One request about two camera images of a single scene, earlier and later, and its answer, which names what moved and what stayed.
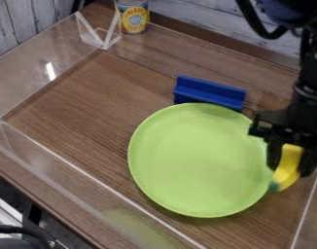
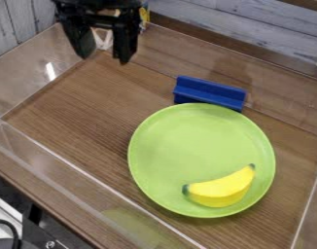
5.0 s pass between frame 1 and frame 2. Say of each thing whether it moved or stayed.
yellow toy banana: moved
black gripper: moved
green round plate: stayed
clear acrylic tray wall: stayed
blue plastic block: stayed
